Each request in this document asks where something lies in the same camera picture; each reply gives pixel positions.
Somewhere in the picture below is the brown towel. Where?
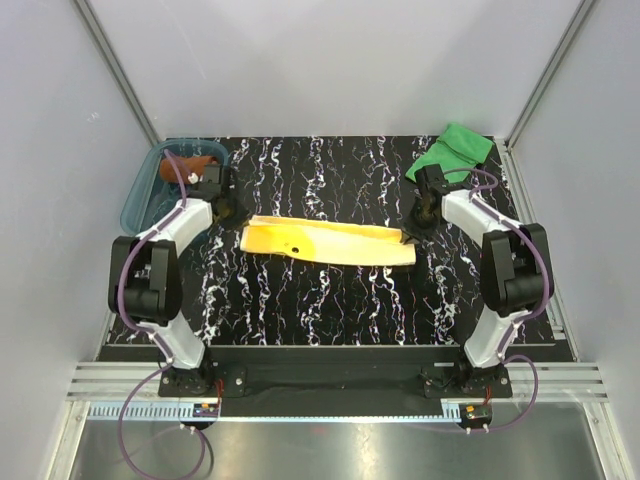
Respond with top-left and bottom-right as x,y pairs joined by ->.
159,156 -> 219,185

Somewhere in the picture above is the teal transparent plastic bin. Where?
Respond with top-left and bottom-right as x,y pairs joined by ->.
120,138 -> 229,236

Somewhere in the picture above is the yellow towel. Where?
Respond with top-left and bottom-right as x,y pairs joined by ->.
240,215 -> 416,267

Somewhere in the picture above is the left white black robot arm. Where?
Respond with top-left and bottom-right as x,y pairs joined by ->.
108,164 -> 242,396

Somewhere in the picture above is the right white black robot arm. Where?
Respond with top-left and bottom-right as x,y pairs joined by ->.
401,165 -> 554,397

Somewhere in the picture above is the green towel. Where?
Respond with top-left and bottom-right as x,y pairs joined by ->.
405,123 -> 493,183

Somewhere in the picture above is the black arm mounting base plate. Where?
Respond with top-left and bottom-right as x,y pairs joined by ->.
159,346 -> 513,399

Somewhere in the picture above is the aluminium frame rail front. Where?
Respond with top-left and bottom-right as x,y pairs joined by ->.
66,362 -> 608,424

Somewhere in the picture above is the left aluminium frame post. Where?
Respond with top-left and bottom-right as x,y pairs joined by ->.
70,0 -> 161,145

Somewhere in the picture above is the aluminium frame post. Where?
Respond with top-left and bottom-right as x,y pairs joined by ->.
70,0 -> 161,145
505,0 -> 599,151

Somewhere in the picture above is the right aluminium frame post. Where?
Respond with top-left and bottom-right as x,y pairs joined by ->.
505,0 -> 599,151

